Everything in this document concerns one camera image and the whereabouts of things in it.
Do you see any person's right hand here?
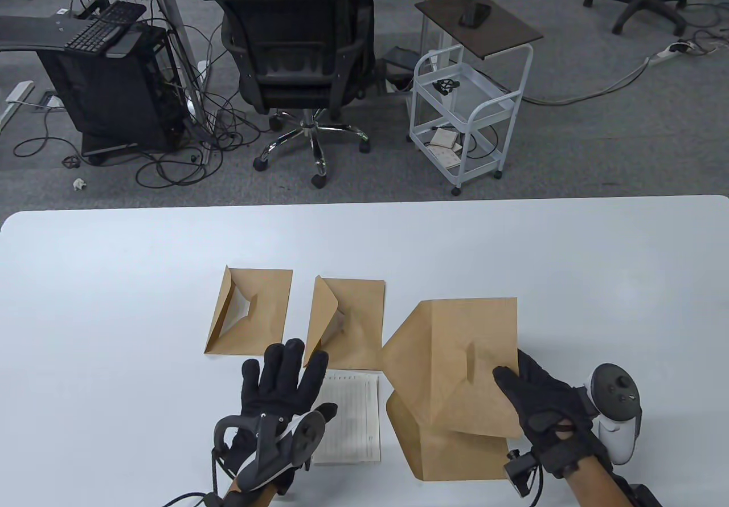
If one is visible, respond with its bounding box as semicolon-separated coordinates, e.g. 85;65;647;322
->
493;349;613;479

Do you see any person's left hand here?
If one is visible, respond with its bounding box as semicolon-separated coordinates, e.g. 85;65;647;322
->
221;338;338;495

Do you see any large brown paper envelope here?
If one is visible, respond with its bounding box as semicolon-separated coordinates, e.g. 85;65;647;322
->
386;390;511;481
380;297;524;439

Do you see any person's left forearm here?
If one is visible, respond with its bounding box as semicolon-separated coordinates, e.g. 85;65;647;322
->
223;476;280;507

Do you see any person's right forearm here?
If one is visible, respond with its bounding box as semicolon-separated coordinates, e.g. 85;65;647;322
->
561;456;636;507

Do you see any lined white paper sheet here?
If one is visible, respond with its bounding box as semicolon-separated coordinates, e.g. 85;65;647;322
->
310;369;382;466

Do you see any small brown paper envelope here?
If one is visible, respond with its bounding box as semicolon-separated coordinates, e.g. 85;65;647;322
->
203;265;294;358
302;275;387;371

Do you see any grey wrist-mounted controller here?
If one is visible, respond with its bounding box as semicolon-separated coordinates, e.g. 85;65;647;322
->
214;409;327;494

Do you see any white wrist-mounted controller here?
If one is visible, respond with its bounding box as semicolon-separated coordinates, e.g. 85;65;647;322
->
581;363;644;466

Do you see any stack of paper booklets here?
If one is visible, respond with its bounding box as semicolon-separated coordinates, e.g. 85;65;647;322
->
428;126;464;170

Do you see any white wheeled cart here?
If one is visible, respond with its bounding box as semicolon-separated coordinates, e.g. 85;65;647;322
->
408;42;535;198

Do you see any black computer tower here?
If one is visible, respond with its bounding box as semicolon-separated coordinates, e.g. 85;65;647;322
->
36;23;189;158

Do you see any black mesh office chair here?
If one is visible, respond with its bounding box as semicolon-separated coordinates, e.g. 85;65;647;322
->
207;0;379;190

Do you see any black footrest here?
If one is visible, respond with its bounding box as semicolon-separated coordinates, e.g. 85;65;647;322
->
377;46;423;94

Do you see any dark brown board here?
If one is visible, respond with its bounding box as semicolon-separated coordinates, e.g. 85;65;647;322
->
413;0;545;61

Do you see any black phone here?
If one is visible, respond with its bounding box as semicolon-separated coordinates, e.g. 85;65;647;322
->
458;2;492;28

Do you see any white power strip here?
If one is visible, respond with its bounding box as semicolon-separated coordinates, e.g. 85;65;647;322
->
648;41;699;66

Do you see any black keyboard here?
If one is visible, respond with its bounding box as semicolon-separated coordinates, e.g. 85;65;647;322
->
63;1;148;55

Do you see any black curved desk top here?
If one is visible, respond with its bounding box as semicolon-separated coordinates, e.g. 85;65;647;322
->
0;15;144;59

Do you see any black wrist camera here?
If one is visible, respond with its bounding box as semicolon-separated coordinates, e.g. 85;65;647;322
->
504;448;540;498

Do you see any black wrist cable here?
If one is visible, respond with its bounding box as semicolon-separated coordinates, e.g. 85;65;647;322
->
164;447;230;507

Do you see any grey power cable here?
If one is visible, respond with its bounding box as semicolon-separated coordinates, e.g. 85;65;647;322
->
521;56;653;105

